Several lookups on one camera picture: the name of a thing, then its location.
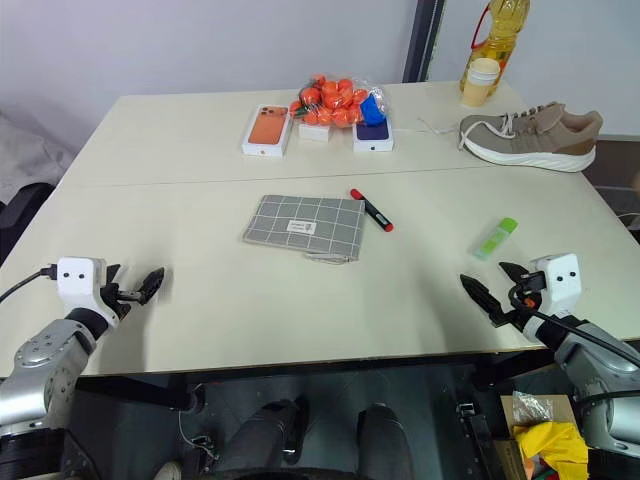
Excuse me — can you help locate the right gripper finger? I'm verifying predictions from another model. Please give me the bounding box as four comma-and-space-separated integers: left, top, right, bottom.
459, 273, 508, 328
498, 260, 531, 284

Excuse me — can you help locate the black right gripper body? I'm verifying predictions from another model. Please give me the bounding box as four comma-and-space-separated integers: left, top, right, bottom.
503, 270, 546, 329

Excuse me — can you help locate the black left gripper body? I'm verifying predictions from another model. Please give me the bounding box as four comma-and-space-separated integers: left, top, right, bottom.
101, 282, 140, 318

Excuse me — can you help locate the grey checked cloth pouch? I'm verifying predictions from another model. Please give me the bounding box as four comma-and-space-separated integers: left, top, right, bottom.
242, 194, 367, 266

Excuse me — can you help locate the green glue stick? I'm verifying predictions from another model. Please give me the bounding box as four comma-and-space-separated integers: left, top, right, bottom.
471, 217, 519, 261

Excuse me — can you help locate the clear plastic bag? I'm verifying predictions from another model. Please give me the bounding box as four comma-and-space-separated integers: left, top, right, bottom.
511, 389, 552, 427

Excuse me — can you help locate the black chair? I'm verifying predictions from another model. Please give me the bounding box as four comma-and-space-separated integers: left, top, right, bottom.
0, 181, 57, 267

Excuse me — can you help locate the brown cardboard box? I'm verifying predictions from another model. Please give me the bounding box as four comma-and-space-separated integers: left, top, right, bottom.
494, 391, 582, 480

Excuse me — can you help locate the beige sneaker with white sole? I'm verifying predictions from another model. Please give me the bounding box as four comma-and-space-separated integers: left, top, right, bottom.
417, 101, 604, 174

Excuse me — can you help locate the red and black marker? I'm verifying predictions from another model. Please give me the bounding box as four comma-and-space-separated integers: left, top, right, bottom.
349, 187, 396, 234

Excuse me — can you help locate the grey crumpled cloth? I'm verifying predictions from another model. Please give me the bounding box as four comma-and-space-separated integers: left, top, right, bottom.
0, 106, 77, 202

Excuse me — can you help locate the yellow cloth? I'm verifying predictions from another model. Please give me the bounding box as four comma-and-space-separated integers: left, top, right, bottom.
514, 419, 592, 480

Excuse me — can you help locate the white shoe tip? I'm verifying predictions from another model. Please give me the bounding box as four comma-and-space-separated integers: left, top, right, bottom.
154, 459, 184, 480

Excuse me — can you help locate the cream paper cup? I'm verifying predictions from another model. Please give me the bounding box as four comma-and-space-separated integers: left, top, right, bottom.
460, 56, 502, 108

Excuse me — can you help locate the orange phone box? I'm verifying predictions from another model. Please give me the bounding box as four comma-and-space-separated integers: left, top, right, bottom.
240, 103, 294, 159

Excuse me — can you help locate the purple phone box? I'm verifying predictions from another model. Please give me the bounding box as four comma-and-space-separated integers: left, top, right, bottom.
351, 118, 396, 154

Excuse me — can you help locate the blue object in bag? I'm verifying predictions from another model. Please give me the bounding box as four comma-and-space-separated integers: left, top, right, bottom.
360, 94, 387, 127

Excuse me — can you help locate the small white box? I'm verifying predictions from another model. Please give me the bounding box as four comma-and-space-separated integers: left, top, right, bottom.
297, 121, 332, 145

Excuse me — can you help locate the yellow cooking oil bottle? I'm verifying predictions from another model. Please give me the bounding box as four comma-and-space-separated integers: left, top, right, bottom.
459, 0, 532, 97

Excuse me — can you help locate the plastic bag of oranges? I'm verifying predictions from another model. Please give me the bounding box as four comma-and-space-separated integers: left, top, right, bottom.
289, 73, 390, 129

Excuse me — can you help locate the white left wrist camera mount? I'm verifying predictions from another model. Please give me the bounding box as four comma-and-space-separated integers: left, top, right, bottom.
55, 256, 122, 330

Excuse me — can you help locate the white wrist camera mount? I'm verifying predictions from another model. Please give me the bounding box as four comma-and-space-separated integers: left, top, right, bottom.
55, 256, 122, 330
529, 252, 582, 315

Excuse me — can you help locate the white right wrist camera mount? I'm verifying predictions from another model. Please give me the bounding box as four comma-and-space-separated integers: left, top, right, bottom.
529, 252, 582, 315

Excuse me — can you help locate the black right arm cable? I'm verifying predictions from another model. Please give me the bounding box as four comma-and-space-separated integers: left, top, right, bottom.
507, 282, 640, 367

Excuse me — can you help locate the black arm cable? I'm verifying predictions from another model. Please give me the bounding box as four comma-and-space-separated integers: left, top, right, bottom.
0, 267, 59, 305
507, 282, 640, 367

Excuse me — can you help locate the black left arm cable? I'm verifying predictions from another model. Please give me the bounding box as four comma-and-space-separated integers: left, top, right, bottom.
0, 267, 59, 305

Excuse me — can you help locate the black table frame bar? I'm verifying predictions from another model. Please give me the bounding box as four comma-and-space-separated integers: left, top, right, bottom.
74, 373, 204, 413

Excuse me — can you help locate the dark vertical door frame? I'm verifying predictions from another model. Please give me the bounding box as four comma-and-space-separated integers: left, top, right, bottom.
401, 0, 447, 84

